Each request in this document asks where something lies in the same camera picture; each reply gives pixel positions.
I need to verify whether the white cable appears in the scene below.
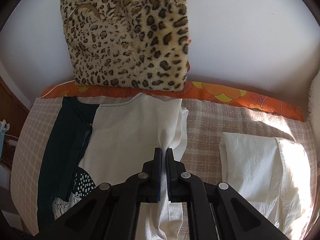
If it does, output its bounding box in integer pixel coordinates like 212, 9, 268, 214
5, 134, 19, 147

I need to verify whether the white cushion with green stripes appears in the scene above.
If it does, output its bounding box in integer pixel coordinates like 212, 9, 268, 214
306, 72, 320, 140

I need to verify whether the beige checked blanket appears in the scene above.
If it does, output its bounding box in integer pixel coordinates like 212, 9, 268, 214
10, 94, 316, 240

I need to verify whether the leopard print plush bag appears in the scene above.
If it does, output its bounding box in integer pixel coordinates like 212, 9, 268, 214
60, 0, 191, 91

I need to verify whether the teal and white patterned garment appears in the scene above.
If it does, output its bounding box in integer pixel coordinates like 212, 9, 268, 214
37, 92, 189, 240

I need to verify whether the folded white shirt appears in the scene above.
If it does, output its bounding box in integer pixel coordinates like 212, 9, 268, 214
219, 132, 312, 239

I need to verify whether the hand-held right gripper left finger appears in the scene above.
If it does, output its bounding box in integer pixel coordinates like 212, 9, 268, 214
35, 148, 162, 240

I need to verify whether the light blue plastic item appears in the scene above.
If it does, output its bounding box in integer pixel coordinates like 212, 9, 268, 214
0, 120, 10, 163

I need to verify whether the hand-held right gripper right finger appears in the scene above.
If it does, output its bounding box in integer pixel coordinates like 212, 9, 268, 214
166, 148, 288, 240

